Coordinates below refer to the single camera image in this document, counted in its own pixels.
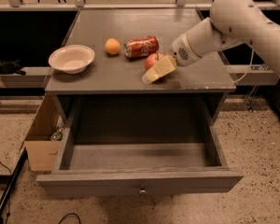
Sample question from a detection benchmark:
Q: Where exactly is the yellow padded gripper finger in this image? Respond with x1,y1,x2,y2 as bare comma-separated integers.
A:
142,55,176,84

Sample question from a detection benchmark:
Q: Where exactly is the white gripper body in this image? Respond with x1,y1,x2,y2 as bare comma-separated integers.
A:
170,35,200,66

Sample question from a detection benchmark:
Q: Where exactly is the red apple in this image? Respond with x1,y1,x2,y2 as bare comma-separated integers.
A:
145,52,163,70

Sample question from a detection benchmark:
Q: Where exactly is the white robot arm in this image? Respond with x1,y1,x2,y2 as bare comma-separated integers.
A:
142,0,280,84

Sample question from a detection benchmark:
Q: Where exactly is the open grey top drawer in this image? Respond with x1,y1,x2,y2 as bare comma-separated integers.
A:
35,96,245,197

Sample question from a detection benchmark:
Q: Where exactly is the red soda can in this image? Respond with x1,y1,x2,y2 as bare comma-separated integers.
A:
124,35,159,59

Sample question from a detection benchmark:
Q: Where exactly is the orange fruit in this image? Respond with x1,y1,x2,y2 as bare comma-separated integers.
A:
105,38,120,55

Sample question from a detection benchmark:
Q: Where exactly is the grey wooden cabinet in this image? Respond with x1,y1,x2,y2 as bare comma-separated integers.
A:
46,8,235,130

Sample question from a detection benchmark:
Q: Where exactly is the white bowl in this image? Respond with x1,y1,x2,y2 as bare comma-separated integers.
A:
49,45,95,75

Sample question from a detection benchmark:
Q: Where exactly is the cardboard box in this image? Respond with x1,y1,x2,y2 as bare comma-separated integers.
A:
23,96,61,172

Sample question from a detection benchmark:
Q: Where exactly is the black object on shelf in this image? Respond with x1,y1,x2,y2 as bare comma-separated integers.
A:
0,60,26,76

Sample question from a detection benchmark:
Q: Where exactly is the white cable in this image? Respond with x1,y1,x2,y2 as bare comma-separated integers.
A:
234,49,256,85

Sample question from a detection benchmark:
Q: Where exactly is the black cable on floor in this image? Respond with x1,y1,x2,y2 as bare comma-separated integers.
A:
58,212,82,224

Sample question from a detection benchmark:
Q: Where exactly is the black floor rail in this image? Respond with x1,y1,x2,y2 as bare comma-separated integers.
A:
0,149,28,224

